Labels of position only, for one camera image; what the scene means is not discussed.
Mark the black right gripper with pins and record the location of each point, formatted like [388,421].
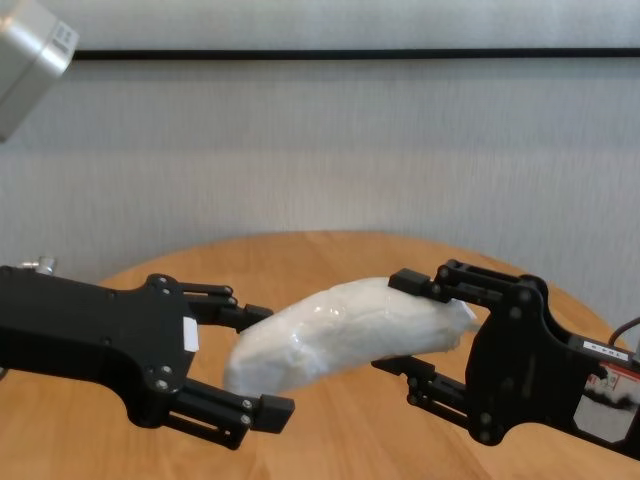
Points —
[520,360]

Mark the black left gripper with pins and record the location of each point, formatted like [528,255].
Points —
[90,335]

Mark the white plastic-wrapped sandbag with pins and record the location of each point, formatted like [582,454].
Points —
[340,335]

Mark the black wall strip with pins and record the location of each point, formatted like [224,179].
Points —
[350,54]

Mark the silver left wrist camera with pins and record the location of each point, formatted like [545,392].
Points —
[25,65]

